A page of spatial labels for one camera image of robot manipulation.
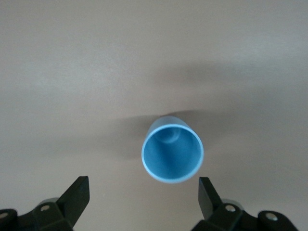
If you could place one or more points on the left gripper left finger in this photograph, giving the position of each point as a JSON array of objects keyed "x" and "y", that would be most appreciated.
[{"x": 69, "y": 204}]

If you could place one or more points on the blue plastic cup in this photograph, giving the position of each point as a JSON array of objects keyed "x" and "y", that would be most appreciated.
[{"x": 172, "y": 160}]

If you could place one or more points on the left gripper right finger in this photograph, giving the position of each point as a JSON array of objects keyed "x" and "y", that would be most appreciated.
[{"x": 214, "y": 209}]

